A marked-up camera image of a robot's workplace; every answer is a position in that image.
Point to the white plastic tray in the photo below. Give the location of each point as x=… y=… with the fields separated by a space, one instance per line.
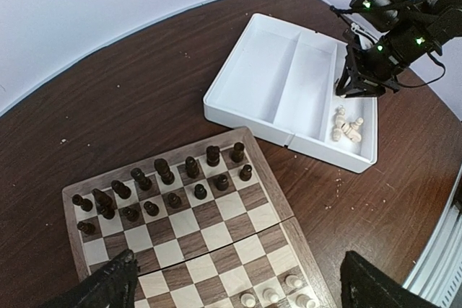
x=279 y=81

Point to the white chess piece short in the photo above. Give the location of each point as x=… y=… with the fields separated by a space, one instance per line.
x=294 y=281

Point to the dark king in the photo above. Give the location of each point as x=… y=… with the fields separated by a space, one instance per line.
x=163 y=170

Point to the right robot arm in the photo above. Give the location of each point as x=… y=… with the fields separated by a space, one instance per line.
x=409 y=28

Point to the dark pawn six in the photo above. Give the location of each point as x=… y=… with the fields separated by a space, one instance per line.
x=200 y=192

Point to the dark queen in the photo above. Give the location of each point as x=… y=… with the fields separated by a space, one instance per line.
x=141 y=179

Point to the wooden chess board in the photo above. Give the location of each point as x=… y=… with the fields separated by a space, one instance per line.
x=209 y=252

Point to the dark knight right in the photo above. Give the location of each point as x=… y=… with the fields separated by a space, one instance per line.
x=212 y=156

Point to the pile of white chess pieces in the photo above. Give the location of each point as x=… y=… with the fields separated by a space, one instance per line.
x=344 y=128

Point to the dark pawn five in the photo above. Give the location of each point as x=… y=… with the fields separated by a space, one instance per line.
x=174 y=200

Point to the dark knight left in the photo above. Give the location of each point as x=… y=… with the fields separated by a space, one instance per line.
x=102 y=199

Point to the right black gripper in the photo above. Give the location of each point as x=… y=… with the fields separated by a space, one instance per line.
x=368 y=73

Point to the white chess piece tall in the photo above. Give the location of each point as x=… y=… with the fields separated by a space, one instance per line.
x=304 y=301

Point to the dark pawn four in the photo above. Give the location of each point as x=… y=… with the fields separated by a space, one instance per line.
x=151 y=208

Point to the dark rook far left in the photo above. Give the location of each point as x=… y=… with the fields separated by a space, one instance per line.
x=84 y=203

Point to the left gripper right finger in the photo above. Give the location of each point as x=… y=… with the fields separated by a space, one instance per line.
x=364 y=285

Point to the white pawn second row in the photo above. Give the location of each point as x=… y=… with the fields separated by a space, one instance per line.
x=271 y=295

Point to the dark bishop right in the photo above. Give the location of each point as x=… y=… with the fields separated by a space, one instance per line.
x=192 y=167

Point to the dark pawn seven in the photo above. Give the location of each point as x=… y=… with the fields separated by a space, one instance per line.
x=222 y=182

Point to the dark knight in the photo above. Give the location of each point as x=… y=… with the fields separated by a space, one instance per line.
x=102 y=199
x=212 y=156

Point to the dark pawn one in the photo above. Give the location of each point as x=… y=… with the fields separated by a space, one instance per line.
x=87 y=228

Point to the dark pawn eight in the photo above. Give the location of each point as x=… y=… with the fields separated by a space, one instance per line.
x=246 y=173

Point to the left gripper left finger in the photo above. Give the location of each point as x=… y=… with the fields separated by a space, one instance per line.
x=112 y=285

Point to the dark bishop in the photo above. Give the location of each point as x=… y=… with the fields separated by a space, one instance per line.
x=192 y=167
x=120 y=189

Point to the dark pawn two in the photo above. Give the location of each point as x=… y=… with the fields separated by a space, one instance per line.
x=107 y=212

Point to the dark bishop left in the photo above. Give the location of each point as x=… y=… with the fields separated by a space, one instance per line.
x=120 y=189

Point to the front aluminium rail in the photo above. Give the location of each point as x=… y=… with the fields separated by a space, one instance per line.
x=436 y=276

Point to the dark pawn three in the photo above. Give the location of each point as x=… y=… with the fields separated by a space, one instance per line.
x=131 y=214

